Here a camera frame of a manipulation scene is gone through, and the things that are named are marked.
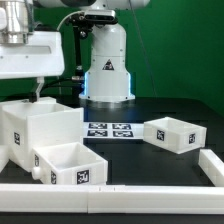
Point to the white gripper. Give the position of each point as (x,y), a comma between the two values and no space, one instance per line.
(41,56)

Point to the white drawer cabinet housing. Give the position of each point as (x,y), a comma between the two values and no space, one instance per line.
(25,125)

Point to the white drawer with knob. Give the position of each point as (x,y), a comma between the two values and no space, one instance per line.
(69,164)

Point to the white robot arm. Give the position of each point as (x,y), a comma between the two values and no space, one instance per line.
(106,79)

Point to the white small drawer box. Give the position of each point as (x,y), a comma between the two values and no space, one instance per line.
(174,135)

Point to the fiducial marker sheet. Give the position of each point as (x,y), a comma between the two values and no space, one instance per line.
(102,130)

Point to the white left rail bar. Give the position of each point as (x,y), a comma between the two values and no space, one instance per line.
(4,156)

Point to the white rail bar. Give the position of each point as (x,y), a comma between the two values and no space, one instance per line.
(4,156)
(212,166)
(111,199)

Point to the black camera on stand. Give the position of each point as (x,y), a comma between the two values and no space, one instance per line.
(82,24)

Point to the white front rail bar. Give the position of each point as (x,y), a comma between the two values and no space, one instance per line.
(111,199)

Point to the white right rail bar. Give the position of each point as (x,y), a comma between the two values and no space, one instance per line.
(212,166)

